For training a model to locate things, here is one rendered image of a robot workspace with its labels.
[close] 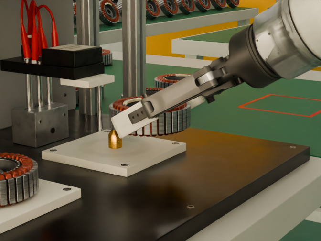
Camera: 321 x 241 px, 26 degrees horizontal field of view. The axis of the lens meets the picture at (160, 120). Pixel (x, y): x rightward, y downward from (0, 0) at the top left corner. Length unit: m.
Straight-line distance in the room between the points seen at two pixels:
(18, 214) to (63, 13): 0.58
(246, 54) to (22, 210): 0.31
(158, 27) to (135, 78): 1.90
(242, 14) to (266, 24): 2.96
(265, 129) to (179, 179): 0.37
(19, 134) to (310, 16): 0.50
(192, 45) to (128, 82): 1.28
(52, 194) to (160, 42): 4.04
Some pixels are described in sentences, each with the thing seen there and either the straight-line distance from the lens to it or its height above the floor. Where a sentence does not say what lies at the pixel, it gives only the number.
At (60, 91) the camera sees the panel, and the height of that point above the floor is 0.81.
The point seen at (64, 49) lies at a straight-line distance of 1.01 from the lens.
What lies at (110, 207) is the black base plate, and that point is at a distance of 0.81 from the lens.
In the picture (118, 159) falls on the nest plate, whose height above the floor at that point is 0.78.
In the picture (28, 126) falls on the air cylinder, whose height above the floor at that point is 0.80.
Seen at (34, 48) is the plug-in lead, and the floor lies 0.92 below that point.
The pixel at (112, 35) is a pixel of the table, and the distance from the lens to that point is 2.81.
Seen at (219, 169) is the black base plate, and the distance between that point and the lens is 0.95.
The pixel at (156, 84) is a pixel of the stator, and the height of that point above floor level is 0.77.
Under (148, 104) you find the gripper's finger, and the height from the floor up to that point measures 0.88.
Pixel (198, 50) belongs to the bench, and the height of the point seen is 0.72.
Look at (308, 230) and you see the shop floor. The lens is 2.80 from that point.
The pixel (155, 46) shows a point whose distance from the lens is 4.86.
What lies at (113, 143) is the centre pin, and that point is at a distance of 1.00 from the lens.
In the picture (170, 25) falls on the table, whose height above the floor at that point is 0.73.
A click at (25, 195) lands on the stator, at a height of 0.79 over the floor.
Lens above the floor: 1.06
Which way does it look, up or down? 14 degrees down
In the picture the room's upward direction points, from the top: straight up
